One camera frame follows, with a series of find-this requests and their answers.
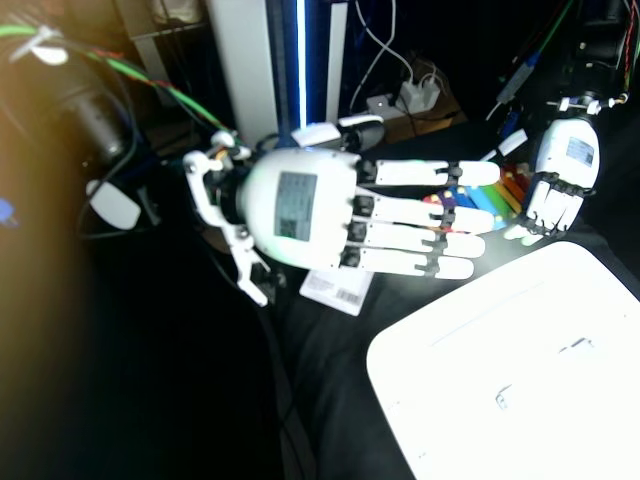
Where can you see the white barcode label card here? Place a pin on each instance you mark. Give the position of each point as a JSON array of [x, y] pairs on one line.
[[335, 295]]

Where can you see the rainbow wooden xylophone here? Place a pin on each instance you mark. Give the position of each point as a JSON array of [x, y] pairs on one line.
[[487, 197]]

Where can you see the white plastic tray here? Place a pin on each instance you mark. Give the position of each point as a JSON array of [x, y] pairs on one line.
[[500, 375]]

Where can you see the white power strip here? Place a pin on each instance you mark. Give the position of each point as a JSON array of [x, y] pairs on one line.
[[382, 105]]

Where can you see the brown cardboard box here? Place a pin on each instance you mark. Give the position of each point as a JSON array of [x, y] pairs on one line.
[[430, 122]]

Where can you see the white and blue column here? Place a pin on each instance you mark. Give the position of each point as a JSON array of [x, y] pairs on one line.
[[240, 60]]

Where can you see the white charger plug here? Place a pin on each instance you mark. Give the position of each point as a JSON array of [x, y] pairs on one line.
[[420, 95]]

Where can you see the black table cloth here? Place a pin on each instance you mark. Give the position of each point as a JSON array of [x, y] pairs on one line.
[[340, 375]]

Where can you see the grey metal shelf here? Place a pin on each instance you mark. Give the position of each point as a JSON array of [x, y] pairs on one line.
[[145, 50]]

